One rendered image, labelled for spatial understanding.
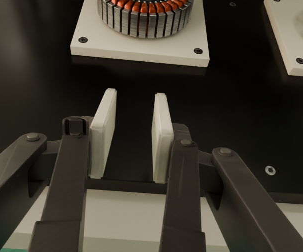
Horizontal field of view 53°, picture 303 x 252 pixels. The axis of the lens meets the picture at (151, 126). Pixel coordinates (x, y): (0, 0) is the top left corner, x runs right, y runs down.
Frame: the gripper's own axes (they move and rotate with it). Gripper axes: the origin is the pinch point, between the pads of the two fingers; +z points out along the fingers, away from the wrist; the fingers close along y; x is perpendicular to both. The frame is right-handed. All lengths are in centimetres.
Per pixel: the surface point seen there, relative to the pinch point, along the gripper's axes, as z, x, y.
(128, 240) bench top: 1.4, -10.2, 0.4
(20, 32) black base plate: 18.8, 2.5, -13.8
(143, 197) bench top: 4.5, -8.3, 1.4
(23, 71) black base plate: 13.5, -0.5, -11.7
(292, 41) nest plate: 19.7, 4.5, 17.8
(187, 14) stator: 18.4, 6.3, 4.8
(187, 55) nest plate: 15.9, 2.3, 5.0
